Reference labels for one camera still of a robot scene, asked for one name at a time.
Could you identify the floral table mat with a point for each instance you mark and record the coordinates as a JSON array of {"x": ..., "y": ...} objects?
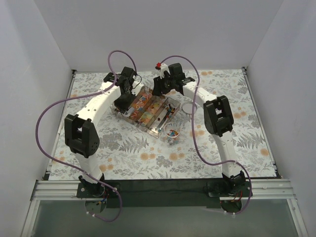
[{"x": 126, "y": 152}]

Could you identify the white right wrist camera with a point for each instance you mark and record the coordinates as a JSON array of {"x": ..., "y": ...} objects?
[{"x": 163, "y": 70}]

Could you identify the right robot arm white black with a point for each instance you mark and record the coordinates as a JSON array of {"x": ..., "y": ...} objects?
[{"x": 218, "y": 120}]

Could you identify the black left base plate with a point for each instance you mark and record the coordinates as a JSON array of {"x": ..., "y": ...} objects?
[{"x": 100, "y": 192}]

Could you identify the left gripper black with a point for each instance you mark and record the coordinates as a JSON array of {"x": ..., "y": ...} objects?
[{"x": 124, "y": 100}]

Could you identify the clear glass jar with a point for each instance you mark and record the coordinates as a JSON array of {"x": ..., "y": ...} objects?
[{"x": 172, "y": 132}]

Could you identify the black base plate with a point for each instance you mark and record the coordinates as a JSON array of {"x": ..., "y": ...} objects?
[
  {"x": 100, "y": 192},
  {"x": 230, "y": 199}
]

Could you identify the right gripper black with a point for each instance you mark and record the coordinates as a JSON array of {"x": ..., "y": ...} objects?
[{"x": 159, "y": 86}]

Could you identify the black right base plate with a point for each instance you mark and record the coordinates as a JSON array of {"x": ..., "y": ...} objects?
[{"x": 230, "y": 199}]

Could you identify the clear compartment candy box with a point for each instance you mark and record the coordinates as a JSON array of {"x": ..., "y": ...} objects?
[{"x": 150, "y": 113}]

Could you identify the round metal jar lid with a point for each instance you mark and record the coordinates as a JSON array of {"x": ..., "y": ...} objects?
[{"x": 188, "y": 107}]

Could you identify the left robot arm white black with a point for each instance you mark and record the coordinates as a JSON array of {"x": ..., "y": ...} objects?
[{"x": 80, "y": 129}]

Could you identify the aluminium frame rail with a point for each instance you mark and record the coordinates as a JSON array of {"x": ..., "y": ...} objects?
[{"x": 262, "y": 188}]

